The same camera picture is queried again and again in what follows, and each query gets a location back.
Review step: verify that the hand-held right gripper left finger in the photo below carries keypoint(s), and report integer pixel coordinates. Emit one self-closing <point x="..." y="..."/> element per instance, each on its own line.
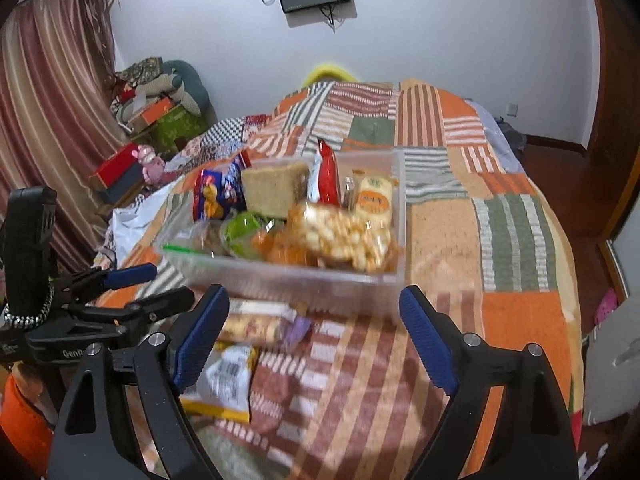
<point x="202" y="335"/>

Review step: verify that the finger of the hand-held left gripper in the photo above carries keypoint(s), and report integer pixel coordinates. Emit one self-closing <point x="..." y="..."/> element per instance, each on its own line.
<point x="160" y="302"/>
<point x="131" y="276"/>

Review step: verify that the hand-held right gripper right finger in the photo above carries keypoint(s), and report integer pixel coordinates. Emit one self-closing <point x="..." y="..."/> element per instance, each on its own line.
<point x="430" y="345"/>

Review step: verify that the pink striped snack packet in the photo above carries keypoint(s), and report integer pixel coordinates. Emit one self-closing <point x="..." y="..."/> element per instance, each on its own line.
<point x="250" y="327"/>

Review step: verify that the white yellow snack packet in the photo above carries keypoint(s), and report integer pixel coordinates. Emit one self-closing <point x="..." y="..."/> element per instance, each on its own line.
<point x="225" y="377"/>

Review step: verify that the bread bag with green seal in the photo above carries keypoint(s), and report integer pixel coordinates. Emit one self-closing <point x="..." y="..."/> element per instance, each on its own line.
<point x="205" y="240"/>

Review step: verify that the clear plastic container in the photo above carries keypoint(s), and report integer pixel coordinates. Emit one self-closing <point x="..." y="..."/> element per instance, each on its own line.
<point x="350" y="290"/>

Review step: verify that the green jelly packet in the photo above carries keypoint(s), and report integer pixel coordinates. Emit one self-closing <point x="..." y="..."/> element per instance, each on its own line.
<point x="242" y="227"/>

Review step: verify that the orange snack packet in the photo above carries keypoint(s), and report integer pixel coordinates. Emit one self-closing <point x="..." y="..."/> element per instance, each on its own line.
<point x="280" y="252"/>

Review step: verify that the blue chips bag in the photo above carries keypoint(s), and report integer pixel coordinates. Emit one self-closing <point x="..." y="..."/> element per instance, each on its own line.
<point x="215" y="195"/>

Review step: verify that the popcorn bag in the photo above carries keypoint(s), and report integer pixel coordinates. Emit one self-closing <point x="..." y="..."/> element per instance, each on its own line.
<point x="335" y="235"/>

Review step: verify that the yellow cake packet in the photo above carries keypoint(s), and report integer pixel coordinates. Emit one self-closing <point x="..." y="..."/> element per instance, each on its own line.
<point x="375" y="202"/>

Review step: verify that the long brown bread packet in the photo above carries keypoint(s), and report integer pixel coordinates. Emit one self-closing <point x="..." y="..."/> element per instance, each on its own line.
<point x="275" y="187"/>

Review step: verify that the small clear snack packet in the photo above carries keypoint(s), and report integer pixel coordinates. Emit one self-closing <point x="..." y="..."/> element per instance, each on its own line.
<point x="350" y="190"/>

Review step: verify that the red snack packet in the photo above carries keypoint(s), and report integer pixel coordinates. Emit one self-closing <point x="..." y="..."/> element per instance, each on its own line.
<point x="325" y="175"/>

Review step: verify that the person's left forearm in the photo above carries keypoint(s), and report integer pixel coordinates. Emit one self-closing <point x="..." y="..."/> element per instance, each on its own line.
<point x="25" y="425"/>

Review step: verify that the white cloth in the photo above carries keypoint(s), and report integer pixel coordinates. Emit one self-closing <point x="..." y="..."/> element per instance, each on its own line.
<point x="132" y="225"/>

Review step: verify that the red box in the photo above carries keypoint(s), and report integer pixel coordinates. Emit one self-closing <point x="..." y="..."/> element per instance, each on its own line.
<point x="115" y="167"/>

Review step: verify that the pink bunny toy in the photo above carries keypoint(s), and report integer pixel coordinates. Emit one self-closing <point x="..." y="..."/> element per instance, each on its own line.
<point x="152" y="165"/>

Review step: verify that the striped brown curtain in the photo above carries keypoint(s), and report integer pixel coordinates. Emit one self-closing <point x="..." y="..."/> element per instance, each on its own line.
<point x="55" y="110"/>

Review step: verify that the orange box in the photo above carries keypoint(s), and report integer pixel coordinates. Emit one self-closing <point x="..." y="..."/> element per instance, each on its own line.
<point x="155" y="112"/>

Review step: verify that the pink slipper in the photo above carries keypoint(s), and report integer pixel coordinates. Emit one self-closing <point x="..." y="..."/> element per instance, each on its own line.
<point x="606" y="307"/>

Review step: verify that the grey plush toy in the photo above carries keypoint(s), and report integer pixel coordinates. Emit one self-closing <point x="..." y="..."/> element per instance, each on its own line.
<point x="160" y="87"/>

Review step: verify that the patterned cloth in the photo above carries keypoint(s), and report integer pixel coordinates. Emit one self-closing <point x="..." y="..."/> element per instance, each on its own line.
<point x="142" y="70"/>

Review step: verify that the grey blue bed sheet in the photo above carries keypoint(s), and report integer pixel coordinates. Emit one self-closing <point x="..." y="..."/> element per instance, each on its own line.
<point x="492" y="130"/>

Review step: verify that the yellow hoop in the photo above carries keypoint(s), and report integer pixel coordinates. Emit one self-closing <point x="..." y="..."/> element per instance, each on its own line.
<point x="327" y="71"/>

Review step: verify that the wooden door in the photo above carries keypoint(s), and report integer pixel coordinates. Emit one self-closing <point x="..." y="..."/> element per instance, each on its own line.
<point x="617" y="60"/>

